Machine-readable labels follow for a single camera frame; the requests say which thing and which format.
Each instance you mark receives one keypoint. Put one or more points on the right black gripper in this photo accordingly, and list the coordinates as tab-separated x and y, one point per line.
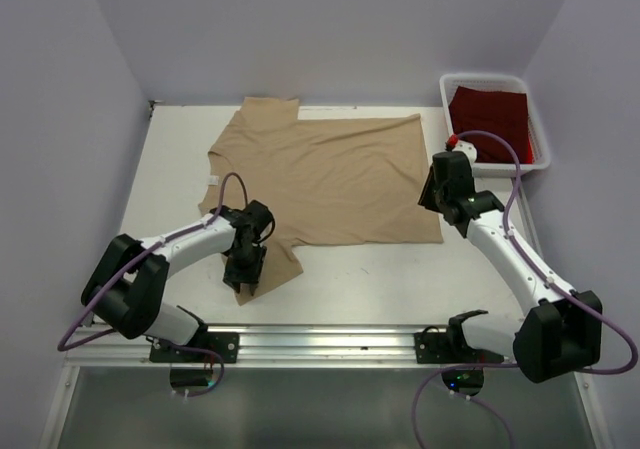
426	199

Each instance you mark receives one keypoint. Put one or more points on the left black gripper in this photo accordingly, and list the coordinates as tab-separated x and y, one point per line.
249	275

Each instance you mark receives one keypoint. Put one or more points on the beige t shirt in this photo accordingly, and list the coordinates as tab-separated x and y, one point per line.
328	182

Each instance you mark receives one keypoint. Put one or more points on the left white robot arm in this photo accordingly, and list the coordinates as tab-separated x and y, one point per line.
127	287

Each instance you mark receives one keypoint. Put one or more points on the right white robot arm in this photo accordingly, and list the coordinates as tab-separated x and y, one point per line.
561	331

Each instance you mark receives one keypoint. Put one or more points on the red t shirt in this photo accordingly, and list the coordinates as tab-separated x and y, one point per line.
504	114

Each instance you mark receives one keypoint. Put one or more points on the white plastic basket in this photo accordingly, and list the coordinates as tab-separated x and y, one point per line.
500	82

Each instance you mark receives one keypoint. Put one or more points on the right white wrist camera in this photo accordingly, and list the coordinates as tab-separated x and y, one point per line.
454	143

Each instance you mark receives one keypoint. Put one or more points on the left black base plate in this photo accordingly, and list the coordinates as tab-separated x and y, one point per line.
198	350

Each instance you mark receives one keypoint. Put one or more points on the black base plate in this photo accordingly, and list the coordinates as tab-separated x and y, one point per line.
198	350
438	348

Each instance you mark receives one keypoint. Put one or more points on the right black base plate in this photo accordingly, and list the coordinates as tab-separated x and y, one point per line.
438	348

